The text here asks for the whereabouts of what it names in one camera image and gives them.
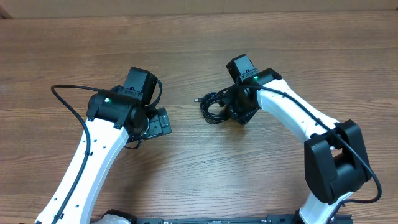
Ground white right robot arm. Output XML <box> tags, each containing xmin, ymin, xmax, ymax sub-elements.
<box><xmin>218</xmin><ymin>54</ymin><xmax>382</xmax><ymax>223</ymax></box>

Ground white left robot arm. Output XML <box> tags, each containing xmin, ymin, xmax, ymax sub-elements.
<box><xmin>35</xmin><ymin>67</ymin><xmax>172</xmax><ymax>223</ymax></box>

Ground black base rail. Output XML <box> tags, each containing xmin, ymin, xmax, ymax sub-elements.
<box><xmin>90</xmin><ymin>208</ymin><xmax>354</xmax><ymax>224</ymax></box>

